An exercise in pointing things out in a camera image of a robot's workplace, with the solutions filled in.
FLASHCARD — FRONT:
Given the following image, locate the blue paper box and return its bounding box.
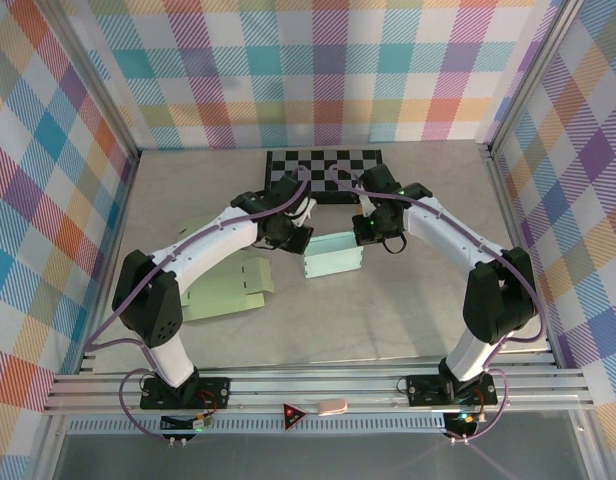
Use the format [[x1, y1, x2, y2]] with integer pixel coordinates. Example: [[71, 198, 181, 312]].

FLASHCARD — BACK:
[[301, 231, 365, 280]]

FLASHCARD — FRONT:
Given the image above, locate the green paper box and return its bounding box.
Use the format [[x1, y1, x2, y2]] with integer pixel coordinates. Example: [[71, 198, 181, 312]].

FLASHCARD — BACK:
[[176, 227, 277, 324]]

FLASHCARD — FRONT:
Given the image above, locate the black grey chessboard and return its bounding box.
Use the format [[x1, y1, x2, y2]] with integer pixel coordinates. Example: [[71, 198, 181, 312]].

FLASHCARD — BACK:
[[264, 148, 384, 205]]

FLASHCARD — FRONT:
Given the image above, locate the red black triangle button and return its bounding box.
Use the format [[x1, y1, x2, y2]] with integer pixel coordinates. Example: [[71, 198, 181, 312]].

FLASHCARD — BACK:
[[281, 401, 309, 431]]

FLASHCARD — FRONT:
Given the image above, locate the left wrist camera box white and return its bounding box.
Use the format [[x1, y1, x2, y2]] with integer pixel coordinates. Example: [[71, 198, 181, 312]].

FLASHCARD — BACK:
[[292, 196, 319, 222]]

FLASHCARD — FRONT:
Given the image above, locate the aluminium side rail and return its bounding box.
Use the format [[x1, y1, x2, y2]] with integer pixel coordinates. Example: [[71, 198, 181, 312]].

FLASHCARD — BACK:
[[77, 149, 142, 374], [485, 144, 562, 371]]

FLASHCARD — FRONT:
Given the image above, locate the aluminium frame rail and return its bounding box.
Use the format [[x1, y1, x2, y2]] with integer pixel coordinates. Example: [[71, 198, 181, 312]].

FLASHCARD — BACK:
[[41, 367, 597, 416]]

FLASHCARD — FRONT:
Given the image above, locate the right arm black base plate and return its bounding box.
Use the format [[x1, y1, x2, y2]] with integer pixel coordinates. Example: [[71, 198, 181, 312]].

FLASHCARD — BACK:
[[405, 372, 499, 407]]

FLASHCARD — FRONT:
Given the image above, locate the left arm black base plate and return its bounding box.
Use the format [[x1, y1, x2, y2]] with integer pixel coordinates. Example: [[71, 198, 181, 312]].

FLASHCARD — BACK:
[[139, 375, 232, 411]]

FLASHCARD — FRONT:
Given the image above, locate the aluminium frame post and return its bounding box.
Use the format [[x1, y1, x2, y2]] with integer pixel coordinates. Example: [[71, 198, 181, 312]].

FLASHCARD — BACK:
[[485, 0, 592, 159], [46, 0, 142, 166]]

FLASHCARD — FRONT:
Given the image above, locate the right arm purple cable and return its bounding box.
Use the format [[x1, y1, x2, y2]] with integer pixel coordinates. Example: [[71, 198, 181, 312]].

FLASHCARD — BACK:
[[329, 163, 547, 444]]

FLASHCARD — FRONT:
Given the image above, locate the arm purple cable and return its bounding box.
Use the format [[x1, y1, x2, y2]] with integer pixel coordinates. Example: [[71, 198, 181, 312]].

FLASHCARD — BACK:
[[329, 163, 547, 444], [85, 166, 312, 444]]

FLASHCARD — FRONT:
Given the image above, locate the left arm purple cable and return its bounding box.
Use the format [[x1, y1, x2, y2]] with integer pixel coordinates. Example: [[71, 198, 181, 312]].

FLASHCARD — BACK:
[[85, 166, 312, 444]]

